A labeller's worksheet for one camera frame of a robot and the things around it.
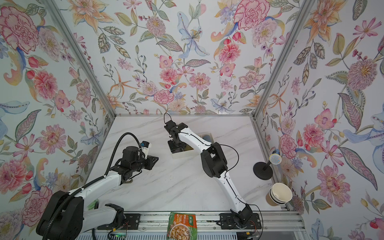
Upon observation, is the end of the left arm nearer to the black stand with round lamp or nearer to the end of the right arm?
the end of the right arm

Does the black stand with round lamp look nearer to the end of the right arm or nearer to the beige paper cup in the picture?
the beige paper cup

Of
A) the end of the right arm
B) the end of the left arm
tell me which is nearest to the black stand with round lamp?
the end of the right arm

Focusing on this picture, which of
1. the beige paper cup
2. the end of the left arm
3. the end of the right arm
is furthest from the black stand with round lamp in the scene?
the end of the left arm

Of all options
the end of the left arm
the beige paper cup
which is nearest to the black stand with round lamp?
the beige paper cup

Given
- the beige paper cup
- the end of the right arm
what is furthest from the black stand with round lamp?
the end of the right arm

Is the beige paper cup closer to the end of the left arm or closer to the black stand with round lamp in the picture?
the black stand with round lamp

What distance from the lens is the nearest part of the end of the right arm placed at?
74 cm

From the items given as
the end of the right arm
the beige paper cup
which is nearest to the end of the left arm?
the end of the right arm
